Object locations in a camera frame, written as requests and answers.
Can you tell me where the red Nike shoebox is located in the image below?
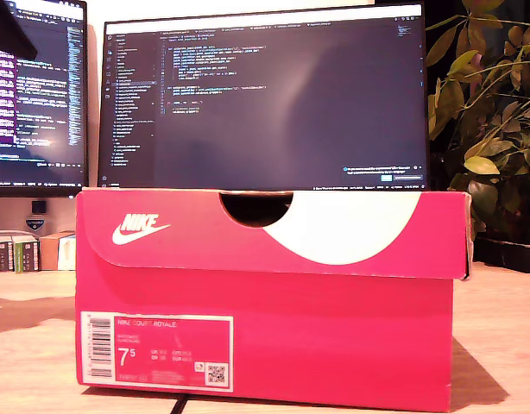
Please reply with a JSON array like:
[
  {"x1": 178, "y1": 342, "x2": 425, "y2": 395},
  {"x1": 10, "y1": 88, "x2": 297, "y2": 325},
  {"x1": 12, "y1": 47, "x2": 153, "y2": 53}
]
[{"x1": 74, "y1": 186, "x2": 474, "y2": 413}]

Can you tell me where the brown cardboard box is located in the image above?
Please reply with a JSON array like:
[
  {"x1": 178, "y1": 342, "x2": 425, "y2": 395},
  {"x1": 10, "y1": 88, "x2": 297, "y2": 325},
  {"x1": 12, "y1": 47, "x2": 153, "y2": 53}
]
[{"x1": 39, "y1": 230, "x2": 77, "y2": 272}]

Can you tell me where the blue and white box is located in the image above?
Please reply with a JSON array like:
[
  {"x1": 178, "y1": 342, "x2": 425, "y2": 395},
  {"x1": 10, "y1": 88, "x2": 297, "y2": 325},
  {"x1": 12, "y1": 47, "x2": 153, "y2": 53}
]
[{"x1": 57, "y1": 235, "x2": 78, "y2": 272}]

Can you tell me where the black monitor with purple code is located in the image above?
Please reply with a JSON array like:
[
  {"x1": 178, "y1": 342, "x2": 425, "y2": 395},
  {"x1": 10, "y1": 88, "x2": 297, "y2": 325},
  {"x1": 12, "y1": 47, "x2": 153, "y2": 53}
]
[{"x1": 0, "y1": 0, "x2": 90, "y2": 199}]

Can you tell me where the white bottle with black cap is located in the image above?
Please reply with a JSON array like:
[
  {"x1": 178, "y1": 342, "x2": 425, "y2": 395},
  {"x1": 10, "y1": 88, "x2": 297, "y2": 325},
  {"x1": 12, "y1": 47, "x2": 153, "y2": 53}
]
[{"x1": 24, "y1": 198, "x2": 48, "y2": 236}]

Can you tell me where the large black monitor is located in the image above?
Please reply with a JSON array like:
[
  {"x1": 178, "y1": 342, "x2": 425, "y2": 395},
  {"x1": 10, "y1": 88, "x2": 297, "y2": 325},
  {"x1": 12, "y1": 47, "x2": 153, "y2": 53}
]
[{"x1": 96, "y1": 3, "x2": 432, "y2": 192}]

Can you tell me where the green leafy house plant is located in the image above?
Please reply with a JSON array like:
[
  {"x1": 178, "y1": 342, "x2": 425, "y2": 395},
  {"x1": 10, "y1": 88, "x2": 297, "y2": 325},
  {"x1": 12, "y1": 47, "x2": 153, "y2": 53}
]
[{"x1": 426, "y1": 0, "x2": 530, "y2": 242}]

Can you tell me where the black plant tray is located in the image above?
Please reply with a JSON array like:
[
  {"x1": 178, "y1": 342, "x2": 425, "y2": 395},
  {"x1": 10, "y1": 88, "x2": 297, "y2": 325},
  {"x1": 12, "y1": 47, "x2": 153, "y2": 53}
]
[{"x1": 472, "y1": 235, "x2": 530, "y2": 274}]

